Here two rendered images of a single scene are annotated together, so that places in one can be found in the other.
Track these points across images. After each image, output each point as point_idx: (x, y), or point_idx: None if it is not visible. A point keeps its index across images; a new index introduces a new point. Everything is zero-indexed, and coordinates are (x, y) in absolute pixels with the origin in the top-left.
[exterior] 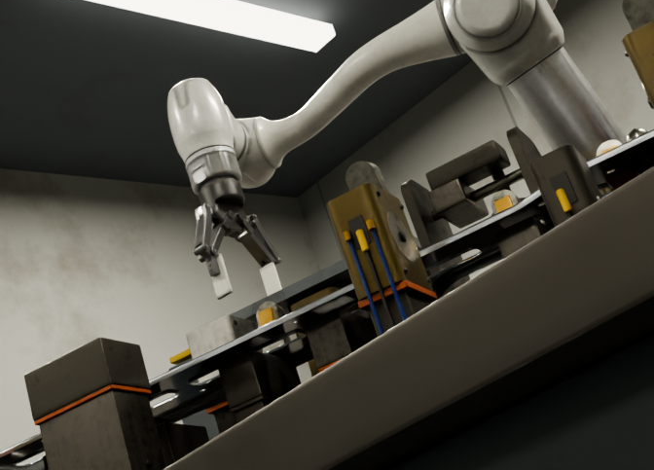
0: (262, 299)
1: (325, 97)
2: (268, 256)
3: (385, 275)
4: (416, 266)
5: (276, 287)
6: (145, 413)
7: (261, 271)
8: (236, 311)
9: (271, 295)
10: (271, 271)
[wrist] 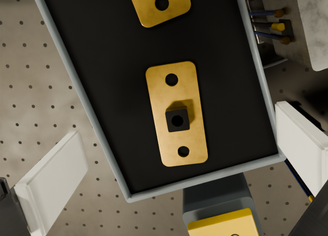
0: (250, 22)
1: None
2: (14, 206)
3: None
4: None
5: (68, 150)
6: None
7: (47, 225)
8: (267, 87)
9: None
10: (46, 180)
